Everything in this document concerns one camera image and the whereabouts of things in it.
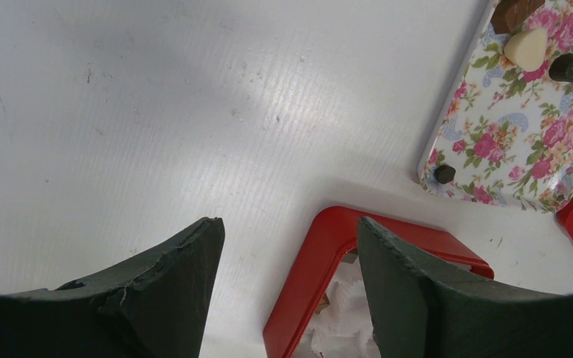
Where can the brown chocolate bar top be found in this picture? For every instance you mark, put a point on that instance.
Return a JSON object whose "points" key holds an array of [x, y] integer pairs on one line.
{"points": [[510, 14]]}

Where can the white heart chocolate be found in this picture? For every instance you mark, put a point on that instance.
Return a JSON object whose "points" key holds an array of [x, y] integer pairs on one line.
{"points": [[527, 49]]}

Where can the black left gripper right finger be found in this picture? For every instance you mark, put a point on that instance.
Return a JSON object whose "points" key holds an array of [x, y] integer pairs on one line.
{"points": [[423, 306]]}

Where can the floral rectangular tray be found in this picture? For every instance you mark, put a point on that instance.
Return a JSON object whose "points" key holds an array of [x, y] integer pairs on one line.
{"points": [[508, 133]]}

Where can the red square chocolate box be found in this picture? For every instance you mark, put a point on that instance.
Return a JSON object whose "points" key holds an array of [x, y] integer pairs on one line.
{"points": [[332, 234]]}

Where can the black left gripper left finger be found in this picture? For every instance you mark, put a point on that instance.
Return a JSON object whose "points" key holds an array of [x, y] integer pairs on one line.
{"points": [[153, 304]]}

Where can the dark ridged chocolate left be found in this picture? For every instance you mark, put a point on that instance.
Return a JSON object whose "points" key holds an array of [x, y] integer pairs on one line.
{"points": [[561, 70]]}

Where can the small dark round chocolate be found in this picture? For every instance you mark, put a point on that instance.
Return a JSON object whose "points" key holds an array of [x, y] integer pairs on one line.
{"points": [[444, 174]]}

